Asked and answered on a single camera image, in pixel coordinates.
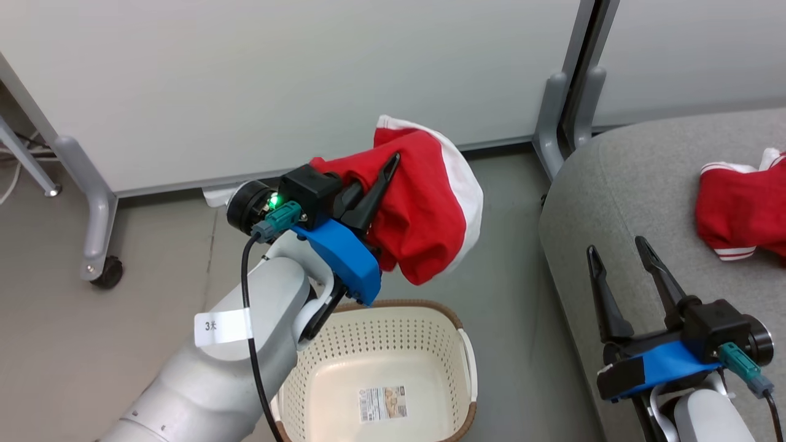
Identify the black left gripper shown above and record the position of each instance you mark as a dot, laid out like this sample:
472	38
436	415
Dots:
313	193

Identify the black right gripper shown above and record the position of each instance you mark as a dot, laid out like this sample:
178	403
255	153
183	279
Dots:
715	325

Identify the red garment wide white band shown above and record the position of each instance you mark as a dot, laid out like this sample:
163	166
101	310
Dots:
424	215

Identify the red garment striped white hems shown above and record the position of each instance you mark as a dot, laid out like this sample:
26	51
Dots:
743	209

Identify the white tag on arm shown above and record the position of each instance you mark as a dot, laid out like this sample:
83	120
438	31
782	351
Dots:
221	326

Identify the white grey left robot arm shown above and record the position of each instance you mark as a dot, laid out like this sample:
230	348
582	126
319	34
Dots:
215	380

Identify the grey fabric sofa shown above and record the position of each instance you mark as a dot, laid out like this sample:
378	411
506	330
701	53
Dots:
663	196

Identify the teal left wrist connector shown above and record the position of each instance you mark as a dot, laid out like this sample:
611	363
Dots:
279	221

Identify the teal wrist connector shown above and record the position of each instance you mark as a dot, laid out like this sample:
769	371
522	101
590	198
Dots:
279	221
743	368

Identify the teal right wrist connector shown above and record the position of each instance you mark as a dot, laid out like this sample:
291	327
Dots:
743	368

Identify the white power adapter box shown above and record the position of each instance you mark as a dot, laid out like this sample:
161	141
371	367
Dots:
215	195

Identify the cream perforated laundry basket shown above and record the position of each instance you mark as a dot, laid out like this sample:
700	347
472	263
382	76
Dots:
381	344

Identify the large white partition panel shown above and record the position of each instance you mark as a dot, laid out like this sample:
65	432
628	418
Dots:
245	80

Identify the paper label sticker in basket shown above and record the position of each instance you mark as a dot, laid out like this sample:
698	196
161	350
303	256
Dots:
382	403

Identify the small white partition panel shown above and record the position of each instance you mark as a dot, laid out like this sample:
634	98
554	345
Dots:
694	55

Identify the black caster wheel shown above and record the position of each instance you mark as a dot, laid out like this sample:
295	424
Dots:
110	273

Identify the grey partition foot with caster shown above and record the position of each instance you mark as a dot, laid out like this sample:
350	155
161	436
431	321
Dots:
98	215

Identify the grey metal table leg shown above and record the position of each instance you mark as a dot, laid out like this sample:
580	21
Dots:
27	162

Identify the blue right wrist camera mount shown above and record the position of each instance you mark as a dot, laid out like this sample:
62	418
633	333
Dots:
666	365

